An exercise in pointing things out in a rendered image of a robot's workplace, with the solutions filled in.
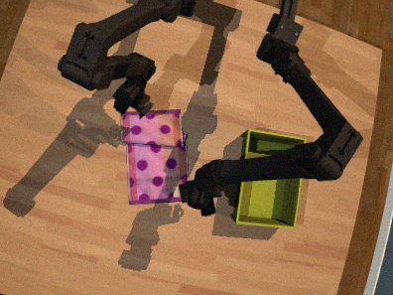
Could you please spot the yellow-green open box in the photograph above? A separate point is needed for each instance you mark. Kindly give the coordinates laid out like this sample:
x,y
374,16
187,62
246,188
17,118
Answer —
x,y
273,202

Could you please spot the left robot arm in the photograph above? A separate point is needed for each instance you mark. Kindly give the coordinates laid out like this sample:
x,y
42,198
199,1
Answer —
x,y
322,156

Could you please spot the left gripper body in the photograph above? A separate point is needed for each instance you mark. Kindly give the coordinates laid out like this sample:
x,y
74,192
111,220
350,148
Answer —
x,y
186,187

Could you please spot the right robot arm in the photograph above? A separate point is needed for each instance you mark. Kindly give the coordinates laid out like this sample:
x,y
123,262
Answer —
x,y
86,55

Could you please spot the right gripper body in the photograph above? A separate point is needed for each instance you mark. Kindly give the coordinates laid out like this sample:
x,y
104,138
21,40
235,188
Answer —
x,y
139,107

